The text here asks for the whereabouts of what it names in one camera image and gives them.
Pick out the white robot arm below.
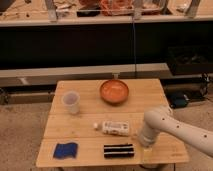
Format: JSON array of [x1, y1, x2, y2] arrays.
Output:
[[138, 106, 213, 158]]

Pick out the dark blue floor object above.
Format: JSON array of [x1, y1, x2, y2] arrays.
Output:
[[169, 92, 189, 108]]

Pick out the orange bowl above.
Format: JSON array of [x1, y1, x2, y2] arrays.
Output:
[[99, 79, 129, 104]]

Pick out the blue cloth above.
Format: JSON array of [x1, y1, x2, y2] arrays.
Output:
[[53, 142, 78, 159]]

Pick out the black white striped eraser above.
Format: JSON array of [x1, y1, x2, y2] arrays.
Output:
[[104, 144, 134, 158]]

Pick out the black box on floor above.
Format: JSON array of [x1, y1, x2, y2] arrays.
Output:
[[166, 45, 213, 75]]

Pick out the translucent plastic cup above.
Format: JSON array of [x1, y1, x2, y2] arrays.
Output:
[[61, 91, 80, 114]]

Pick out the white lying bottle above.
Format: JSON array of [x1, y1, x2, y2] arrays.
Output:
[[93, 121, 130, 136]]

